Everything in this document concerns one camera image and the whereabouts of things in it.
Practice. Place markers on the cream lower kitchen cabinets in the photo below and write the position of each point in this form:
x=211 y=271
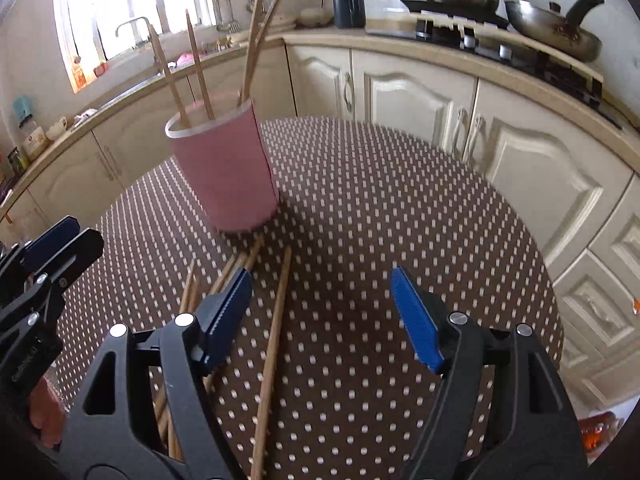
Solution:
x=571 y=175

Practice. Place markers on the chrome sink faucet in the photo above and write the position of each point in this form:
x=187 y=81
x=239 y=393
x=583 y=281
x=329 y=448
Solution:
x=139 y=29

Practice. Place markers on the wooden chopstick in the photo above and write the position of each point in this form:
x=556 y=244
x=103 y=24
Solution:
x=245 y=260
x=199 y=69
x=174 y=450
x=269 y=370
x=254 y=25
x=170 y=79
x=262 y=32
x=186 y=294

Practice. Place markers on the small white cup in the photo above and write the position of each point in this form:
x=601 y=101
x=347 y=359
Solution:
x=57 y=129

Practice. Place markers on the person's left hand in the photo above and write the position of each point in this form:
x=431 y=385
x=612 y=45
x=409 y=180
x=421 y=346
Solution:
x=46 y=413

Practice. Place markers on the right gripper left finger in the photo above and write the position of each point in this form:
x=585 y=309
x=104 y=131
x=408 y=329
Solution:
x=112 y=431

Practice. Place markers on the dark blue electric kettle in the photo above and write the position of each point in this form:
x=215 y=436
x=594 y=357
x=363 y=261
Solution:
x=349 y=14

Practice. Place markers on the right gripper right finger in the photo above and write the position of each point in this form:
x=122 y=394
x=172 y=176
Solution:
x=501 y=411

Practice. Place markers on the stainless steel sink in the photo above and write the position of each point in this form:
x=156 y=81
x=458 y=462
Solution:
x=145 y=72

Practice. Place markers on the stack of white plates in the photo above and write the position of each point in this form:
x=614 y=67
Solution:
x=282 y=23

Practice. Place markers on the white bowl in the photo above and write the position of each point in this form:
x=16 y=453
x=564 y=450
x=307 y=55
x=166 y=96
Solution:
x=314 y=17

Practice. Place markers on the glass bottle with teal cap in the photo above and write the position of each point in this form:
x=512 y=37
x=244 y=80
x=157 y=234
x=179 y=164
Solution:
x=35 y=141

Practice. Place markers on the kitchen window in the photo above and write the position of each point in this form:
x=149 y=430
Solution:
x=86 y=30

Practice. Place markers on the black gas stove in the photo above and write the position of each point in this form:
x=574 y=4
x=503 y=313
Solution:
x=487 y=35

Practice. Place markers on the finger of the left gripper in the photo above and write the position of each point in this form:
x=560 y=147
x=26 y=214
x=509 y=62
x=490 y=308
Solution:
x=50 y=242
x=60 y=269

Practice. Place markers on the brown polka dot tablecloth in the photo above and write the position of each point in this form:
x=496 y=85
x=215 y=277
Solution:
x=350 y=398

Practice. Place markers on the pink cylindrical utensil holder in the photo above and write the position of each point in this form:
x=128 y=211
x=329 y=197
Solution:
x=225 y=162

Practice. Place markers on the steel wok with black handle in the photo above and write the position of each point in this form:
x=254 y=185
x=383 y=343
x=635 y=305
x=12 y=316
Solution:
x=550 y=26

